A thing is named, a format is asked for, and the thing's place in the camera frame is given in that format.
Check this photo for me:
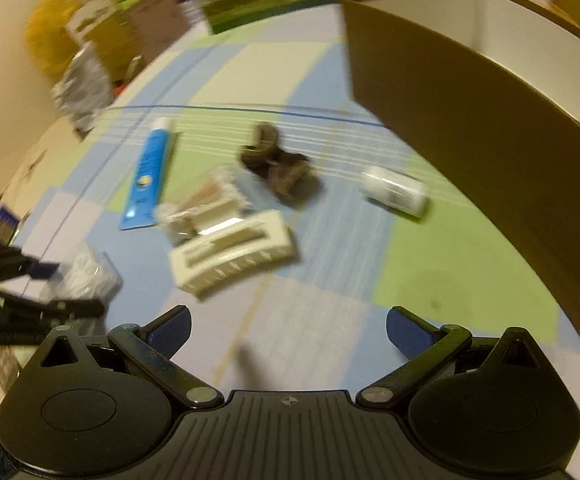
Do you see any yellow plastic bag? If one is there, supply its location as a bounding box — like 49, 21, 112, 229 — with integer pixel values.
24, 0, 84, 77

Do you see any desktop with checked tablecloth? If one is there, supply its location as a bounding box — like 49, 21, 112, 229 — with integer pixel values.
0, 0, 580, 396

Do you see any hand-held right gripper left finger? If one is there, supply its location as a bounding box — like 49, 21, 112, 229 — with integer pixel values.
34, 304, 225, 409

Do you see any cotton swab bag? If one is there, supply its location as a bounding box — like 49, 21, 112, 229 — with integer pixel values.
156, 167, 248, 241

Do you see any small white bottle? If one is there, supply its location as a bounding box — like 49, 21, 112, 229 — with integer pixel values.
361, 166, 429, 220

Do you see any brown paper bag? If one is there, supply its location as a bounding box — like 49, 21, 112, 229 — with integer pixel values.
134, 0, 207, 57

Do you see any brown cardboard box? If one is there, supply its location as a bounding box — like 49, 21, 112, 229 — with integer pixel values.
337, 0, 580, 356

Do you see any yellow and white carton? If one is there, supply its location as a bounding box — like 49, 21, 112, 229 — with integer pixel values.
67, 0, 136, 77

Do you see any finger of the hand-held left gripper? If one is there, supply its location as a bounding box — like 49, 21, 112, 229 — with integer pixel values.
0, 244, 64, 282
0, 294, 106, 320

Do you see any blue tube with white cap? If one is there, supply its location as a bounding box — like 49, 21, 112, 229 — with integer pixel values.
120, 116, 179, 232

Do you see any clear plastic bag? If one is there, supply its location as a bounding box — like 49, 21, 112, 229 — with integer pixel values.
62, 245, 123, 306

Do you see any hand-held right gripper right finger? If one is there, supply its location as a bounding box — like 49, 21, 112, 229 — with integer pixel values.
355, 305, 546, 409

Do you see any cream hair clip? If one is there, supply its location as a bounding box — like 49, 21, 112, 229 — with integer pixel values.
169, 210, 298, 297

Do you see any crumpled white plastic bag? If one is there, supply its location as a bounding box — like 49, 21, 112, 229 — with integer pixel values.
52, 42, 114, 137

